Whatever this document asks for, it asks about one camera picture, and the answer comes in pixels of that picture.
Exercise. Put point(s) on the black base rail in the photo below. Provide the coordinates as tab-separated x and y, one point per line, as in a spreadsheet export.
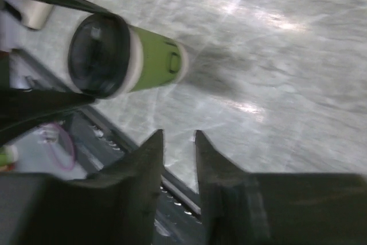
176	220

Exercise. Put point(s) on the green paper coffee cup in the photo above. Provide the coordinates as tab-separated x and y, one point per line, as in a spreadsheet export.
155	61

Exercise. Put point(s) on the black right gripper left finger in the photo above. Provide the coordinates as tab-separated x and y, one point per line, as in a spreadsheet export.
115	205

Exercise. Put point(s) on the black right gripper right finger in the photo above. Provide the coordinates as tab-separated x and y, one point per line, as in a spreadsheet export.
239	207

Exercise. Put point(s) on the black plastic cup lid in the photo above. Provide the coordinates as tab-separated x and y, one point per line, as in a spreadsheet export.
99	55

